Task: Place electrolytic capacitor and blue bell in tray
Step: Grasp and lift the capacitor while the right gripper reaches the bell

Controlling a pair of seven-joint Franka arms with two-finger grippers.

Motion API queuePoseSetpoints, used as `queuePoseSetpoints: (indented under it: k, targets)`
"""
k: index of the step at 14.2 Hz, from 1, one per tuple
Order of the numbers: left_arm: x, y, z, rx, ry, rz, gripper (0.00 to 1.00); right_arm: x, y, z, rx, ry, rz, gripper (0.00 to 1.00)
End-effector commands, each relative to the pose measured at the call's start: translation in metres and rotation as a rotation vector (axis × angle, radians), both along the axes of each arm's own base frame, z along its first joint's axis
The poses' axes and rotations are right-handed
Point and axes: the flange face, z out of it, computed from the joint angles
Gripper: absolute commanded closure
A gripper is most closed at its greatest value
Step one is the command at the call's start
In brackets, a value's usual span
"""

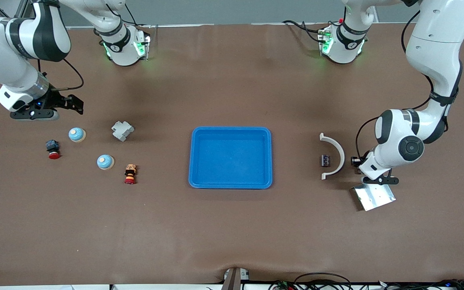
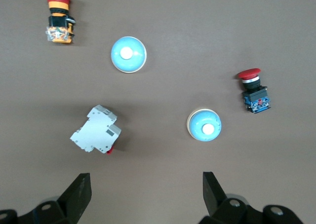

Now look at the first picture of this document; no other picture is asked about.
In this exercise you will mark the yellow red emergency stop button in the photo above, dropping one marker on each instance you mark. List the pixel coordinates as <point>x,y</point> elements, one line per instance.
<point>130,173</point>

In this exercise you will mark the grey plastic rail module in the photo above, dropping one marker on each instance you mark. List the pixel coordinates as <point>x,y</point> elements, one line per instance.
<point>122,131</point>

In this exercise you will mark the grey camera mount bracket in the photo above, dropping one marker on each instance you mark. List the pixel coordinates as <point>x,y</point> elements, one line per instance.
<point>234,280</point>

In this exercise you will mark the silver metal plate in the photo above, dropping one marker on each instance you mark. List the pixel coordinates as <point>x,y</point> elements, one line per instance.
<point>377,197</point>

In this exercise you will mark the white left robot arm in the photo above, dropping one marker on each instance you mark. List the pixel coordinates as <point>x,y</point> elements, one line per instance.
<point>433,48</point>

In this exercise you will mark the blue bell with cream base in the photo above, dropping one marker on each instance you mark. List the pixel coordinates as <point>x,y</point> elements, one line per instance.
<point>105,162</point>
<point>76,134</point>

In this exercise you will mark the brown table mat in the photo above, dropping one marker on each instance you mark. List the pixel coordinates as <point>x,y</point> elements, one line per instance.
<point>232,233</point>

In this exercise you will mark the black red emergency stop button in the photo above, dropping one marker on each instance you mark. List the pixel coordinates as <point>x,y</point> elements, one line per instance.
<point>52,147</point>

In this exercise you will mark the blue plastic tray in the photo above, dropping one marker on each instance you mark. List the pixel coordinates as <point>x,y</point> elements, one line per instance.
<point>232,161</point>

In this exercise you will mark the white curved plastic bracket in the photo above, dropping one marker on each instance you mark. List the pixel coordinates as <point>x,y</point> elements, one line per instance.
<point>342,158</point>

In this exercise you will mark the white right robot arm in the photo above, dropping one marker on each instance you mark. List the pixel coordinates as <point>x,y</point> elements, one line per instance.
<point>14,44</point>

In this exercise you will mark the white table edge rail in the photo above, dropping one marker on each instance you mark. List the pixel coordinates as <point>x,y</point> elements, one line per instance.
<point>22,288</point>

